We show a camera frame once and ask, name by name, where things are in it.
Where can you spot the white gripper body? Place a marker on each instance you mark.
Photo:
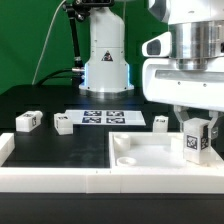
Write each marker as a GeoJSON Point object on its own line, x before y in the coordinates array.
{"type": "Point", "coordinates": [163, 82]}

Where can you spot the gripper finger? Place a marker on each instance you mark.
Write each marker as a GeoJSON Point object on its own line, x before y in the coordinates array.
{"type": "Point", "coordinates": [181, 113]}
{"type": "Point", "coordinates": [212, 127]}

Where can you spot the white square tabletop panel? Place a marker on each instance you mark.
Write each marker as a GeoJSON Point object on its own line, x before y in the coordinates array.
{"type": "Point", "coordinates": [153, 150]}

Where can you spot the white U-shaped obstacle fence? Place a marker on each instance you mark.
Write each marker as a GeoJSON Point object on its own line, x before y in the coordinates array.
{"type": "Point", "coordinates": [191, 179]}

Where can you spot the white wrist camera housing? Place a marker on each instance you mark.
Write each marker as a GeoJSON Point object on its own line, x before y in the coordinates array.
{"type": "Point", "coordinates": [160, 46]}

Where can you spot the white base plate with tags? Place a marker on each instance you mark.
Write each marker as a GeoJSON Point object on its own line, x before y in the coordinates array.
{"type": "Point", "coordinates": [106, 117]}

